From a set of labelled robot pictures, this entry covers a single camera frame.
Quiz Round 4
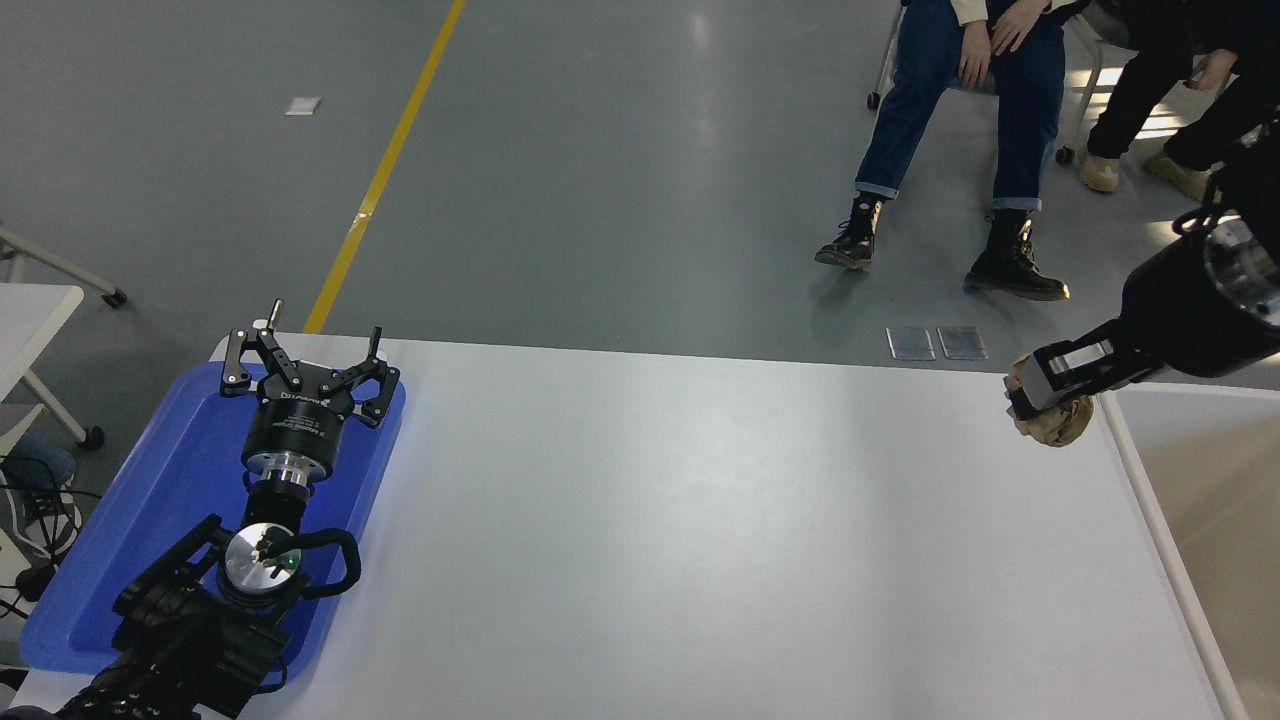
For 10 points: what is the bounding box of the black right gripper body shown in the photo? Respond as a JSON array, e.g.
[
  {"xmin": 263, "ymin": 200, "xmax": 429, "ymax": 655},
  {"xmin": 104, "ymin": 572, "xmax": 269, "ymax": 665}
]
[{"xmin": 1118, "ymin": 233, "xmax": 1280, "ymax": 381}]

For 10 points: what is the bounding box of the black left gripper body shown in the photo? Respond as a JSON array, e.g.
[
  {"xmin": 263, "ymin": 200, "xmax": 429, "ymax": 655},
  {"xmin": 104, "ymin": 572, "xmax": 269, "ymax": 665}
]
[{"xmin": 243, "ymin": 385, "xmax": 352, "ymax": 466}]

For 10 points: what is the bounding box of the tan paper ball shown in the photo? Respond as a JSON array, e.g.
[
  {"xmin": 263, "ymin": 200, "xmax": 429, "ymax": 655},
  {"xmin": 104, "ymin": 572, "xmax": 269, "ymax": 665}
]
[{"xmin": 1003, "ymin": 352, "xmax": 1096, "ymax": 448}]

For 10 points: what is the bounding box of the person's right hand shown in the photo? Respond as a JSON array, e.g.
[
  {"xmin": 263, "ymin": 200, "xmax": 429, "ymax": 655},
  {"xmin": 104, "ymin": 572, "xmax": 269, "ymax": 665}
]
[
  {"xmin": 1185, "ymin": 48, "xmax": 1240, "ymax": 93},
  {"xmin": 957, "ymin": 20, "xmax": 994, "ymax": 91}
]

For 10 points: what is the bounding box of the person's left hand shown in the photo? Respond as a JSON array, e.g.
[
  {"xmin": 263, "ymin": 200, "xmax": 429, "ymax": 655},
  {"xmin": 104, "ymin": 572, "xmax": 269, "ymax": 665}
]
[{"xmin": 988, "ymin": 0, "xmax": 1047, "ymax": 56}]

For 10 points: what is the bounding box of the person's black boot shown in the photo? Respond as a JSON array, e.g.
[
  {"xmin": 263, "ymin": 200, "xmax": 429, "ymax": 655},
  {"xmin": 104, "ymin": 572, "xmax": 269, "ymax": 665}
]
[
  {"xmin": 963, "ymin": 208, "xmax": 1071, "ymax": 303},
  {"xmin": 813, "ymin": 195, "xmax": 886, "ymax": 273}
]

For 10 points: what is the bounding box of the blue plastic tray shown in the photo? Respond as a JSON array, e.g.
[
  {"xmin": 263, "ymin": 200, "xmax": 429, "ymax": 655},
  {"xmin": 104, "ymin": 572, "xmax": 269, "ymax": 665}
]
[{"xmin": 20, "ymin": 360, "xmax": 408, "ymax": 691}]

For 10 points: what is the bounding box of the white furniture leg with caster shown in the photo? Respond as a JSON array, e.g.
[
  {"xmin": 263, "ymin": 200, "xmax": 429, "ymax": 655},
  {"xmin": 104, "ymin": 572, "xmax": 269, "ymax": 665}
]
[{"xmin": 0, "ymin": 225, "xmax": 129, "ymax": 309}]

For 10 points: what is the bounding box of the white chair with casters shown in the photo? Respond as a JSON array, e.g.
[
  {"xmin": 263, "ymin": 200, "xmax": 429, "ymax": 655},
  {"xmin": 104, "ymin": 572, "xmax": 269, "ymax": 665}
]
[
  {"xmin": 865, "ymin": 0, "xmax": 1001, "ymax": 111},
  {"xmin": 1053, "ymin": 0, "xmax": 1136, "ymax": 166}
]

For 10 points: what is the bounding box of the person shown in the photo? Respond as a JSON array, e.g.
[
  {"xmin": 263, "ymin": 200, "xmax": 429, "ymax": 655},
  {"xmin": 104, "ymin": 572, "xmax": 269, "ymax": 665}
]
[
  {"xmin": 1078, "ymin": 0, "xmax": 1280, "ymax": 201},
  {"xmin": 0, "ymin": 430, "xmax": 81, "ymax": 563},
  {"xmin": 813, "ymin": 0, "xmax": 1091, "ymax": 303}
]

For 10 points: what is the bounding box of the white side table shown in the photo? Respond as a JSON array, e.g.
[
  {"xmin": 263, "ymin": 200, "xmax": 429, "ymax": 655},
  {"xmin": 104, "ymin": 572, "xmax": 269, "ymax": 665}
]
[{"xmin": 0, "ymin": 283, "xmax": 107, "ymax": 451}]

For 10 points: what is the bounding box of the black cable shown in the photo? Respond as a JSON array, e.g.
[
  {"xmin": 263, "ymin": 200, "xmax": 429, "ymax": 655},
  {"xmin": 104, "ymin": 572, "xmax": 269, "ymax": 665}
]
[{"xmin": 0, "ymin": 455, "xmax": 101, "ymax": 621}]

